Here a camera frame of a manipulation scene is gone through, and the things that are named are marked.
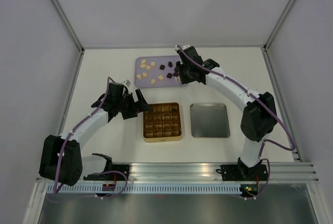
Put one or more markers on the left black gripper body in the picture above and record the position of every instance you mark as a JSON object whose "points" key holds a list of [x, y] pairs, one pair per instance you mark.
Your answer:
{"points": [[127, 106]]}

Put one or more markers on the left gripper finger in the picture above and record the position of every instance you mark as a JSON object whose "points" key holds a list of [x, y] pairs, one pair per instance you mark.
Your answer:
{"points": [[144, 108], [140, 97]]}

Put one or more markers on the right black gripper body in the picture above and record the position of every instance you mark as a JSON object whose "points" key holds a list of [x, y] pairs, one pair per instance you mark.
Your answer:
{"points": [[185, 76]]}

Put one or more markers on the gold chocolate box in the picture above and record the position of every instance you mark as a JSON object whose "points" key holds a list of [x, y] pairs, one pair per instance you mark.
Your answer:
{"points": [[161, 124]]}

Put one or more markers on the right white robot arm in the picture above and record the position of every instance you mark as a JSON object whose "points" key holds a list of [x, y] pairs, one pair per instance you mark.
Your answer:
{"points": [[258, 110]]}

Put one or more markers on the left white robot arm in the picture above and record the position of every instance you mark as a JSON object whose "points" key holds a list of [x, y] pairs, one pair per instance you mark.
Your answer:
{"points": [[61, 159]]}

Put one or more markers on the purple plastic tray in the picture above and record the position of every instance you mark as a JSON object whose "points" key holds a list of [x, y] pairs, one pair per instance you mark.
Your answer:
{"points": [[154, 72]]}

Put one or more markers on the silver tin lid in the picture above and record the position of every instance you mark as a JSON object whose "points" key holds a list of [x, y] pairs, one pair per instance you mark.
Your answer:
{"points": [[209, 120]]}

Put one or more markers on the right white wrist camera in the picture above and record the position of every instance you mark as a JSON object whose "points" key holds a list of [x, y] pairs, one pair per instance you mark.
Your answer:
{"points": [[184, 47]]}

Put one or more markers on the white slotted cable duct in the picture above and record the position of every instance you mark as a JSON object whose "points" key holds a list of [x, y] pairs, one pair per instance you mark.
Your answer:
{"points": [[154, 188]]}

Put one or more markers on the left aluminium frame post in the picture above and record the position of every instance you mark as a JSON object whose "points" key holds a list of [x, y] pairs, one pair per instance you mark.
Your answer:
{"points": [[66, 23]]}

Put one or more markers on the aluminium frame post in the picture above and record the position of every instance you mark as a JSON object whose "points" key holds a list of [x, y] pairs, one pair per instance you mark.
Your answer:
{"points": [[283, 16], [66, 23]]}

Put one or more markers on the aluminium mounting rail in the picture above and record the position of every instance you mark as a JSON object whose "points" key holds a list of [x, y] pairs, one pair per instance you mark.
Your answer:
{"points": [[276, 172]]}

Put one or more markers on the right aluminium frame post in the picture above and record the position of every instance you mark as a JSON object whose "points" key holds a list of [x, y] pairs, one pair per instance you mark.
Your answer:
{"points": [[283, 16]]}

